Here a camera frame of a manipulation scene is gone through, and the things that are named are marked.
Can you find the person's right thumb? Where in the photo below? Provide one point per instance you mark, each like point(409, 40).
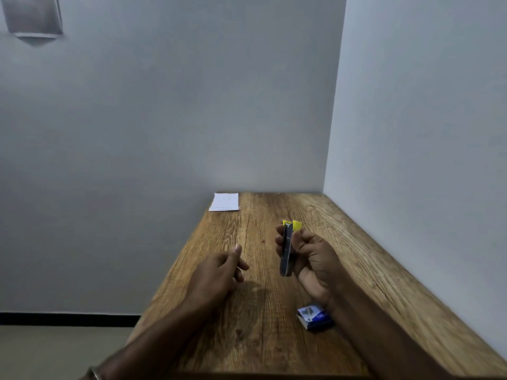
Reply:
point(305, 236)

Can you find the blue staple box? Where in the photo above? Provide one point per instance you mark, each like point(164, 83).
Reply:
point(315, 317)

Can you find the person's right hand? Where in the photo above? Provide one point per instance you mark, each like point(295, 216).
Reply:
point(317, 263)

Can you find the yellow and black stapler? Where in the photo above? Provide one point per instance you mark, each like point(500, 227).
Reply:
point(287, 249)

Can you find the white paper sheet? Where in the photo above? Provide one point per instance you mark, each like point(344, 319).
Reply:
point(225, 202)

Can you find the person's right forearm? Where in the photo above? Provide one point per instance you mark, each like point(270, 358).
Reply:
point(380, 336)

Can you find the metal wrist bangle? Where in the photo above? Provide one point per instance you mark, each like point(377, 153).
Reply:
point(94, 374)

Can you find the person's left middle finger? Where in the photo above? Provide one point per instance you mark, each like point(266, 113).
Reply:
point(239, 276)

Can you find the person's left forearm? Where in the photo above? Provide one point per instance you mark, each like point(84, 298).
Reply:
point(154, 336)

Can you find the person's left thumb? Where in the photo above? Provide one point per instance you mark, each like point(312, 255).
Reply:
point(237, 253)

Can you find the person's left hand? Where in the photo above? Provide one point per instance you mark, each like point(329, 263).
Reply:
point(216, 273)

